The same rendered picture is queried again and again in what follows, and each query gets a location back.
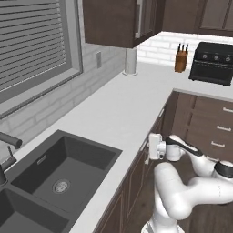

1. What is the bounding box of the brown cupboard door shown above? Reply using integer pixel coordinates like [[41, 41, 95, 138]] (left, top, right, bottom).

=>
[[94, 186, 126, 233], [170, 92, 198, 141], [123, 157, 153, 221]]

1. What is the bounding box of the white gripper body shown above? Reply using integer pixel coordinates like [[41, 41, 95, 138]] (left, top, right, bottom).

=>
[[147, 132, 164, 161]]

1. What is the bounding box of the silver cupboard handle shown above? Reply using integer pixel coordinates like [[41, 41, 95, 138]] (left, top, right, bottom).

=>
[[134, 0, 143, 39]]

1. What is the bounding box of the black double sink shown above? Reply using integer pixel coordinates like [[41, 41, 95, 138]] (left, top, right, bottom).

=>
[[0, 129, 124, 233]]

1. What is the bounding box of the wooden knife block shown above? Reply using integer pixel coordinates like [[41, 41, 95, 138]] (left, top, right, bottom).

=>
[[174, 43, 190, 74]]

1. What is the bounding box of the grey wall socket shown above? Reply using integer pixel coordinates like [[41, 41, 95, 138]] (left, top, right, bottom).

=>
[[96, 51, 103, 69]]

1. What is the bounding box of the dark grey tap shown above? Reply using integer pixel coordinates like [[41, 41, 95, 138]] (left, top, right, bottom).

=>
[[0, 131, 24, 187]]

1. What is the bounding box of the brown drawer front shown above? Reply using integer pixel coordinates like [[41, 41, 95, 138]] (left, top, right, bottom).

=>
[[129, 137, 152, 171], [183, 134, 233, 162], [188, 116, 233, 139], [192, 96, 233, 120], [150, 104, 167, 138]]

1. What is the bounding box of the black toaster oven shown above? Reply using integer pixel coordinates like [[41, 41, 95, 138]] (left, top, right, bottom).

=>
[[187, 41, 233, 87]]

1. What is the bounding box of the window with grey blinds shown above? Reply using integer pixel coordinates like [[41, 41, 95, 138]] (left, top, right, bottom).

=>
[[0, 0, 84, 120]]

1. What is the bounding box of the dark brown wall cupboard run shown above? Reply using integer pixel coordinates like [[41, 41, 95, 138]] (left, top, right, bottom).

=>
[[161, 0, 233, 37]]

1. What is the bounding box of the white paper towel roll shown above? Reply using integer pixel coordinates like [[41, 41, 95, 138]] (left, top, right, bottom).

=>
[[122, 46, 139, 76]]

